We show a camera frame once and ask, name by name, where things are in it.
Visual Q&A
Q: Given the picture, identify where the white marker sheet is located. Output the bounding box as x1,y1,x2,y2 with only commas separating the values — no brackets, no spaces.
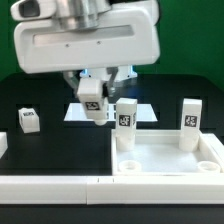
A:
64,103,157,122

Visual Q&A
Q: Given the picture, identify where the white part at left edge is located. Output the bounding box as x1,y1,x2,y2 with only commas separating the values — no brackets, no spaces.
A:
0,132,8,158

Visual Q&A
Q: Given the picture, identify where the white square table top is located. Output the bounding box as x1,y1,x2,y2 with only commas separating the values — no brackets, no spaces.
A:
111,130,224,176

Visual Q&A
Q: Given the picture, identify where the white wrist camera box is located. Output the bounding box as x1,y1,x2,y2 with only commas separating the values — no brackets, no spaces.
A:
10,0,57,21

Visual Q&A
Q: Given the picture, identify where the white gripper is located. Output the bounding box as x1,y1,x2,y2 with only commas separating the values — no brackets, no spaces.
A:
14,2,160,97

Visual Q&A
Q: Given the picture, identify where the white front fence bar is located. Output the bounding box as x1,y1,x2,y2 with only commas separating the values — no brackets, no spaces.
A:
0,174,224,205

